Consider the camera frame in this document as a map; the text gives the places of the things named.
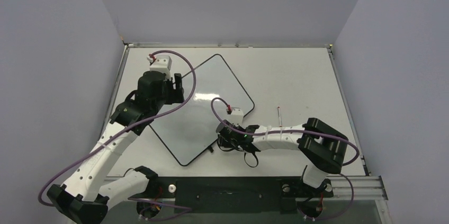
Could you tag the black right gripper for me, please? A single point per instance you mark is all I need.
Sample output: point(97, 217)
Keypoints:
point(227, 138)

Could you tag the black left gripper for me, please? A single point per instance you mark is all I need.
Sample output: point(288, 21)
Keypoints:
point(176, 95)

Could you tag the white whiteboard black frame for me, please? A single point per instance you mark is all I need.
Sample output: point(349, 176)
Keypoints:
point(189, 131)

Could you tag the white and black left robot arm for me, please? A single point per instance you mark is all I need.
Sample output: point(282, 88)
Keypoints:
point(83, 197)

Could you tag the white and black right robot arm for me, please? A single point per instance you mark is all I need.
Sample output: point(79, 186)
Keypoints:
point(324, 147)

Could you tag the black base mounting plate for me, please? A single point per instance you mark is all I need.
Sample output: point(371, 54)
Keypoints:
point(254, 194)

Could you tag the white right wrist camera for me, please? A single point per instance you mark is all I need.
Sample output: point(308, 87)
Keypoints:
point(236, 116)

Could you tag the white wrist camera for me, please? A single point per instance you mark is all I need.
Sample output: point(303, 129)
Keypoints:
point(236, 116)
point(161, 64)

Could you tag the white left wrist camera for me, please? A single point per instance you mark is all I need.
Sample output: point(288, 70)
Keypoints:
point(161, 64)

